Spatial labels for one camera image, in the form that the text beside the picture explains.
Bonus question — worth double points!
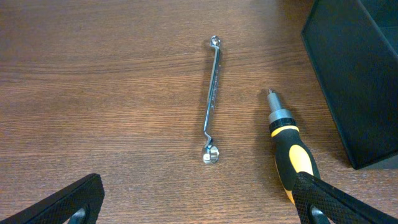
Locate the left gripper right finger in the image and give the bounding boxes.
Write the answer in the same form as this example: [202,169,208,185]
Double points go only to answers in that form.
[292,172,397,224]

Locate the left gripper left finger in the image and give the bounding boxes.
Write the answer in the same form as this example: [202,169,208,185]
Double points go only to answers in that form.
[1,173,104,223]

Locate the yellow black screwdriver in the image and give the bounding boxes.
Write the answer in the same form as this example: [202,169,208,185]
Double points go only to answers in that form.
[267,90,320,203]

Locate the black open box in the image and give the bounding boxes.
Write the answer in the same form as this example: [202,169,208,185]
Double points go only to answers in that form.
[302,0,397,169]

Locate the silver double ring wrench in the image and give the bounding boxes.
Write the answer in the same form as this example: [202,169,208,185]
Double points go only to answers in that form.
[201,35,221,165]

